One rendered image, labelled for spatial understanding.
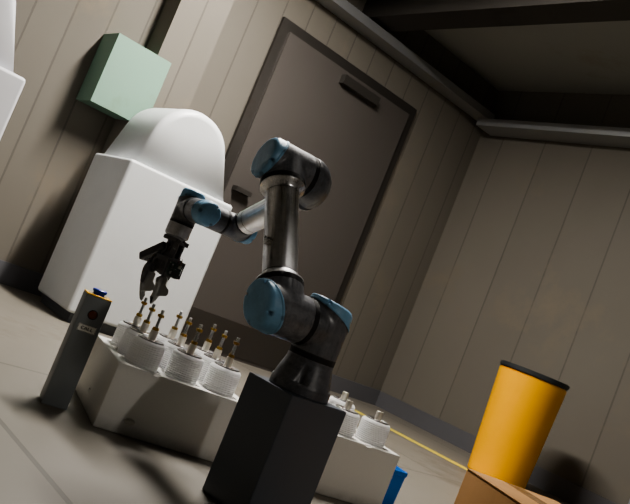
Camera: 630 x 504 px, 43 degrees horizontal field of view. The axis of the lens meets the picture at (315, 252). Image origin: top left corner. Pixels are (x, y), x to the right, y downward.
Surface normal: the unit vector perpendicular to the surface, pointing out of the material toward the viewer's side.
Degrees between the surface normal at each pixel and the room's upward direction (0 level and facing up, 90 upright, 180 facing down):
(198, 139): 90
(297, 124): 90
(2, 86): 90
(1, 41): 90
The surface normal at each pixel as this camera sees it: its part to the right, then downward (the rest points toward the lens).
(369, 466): 0.42, 0.10
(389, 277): 0.60, 0.18
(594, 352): -0.71, -0.33
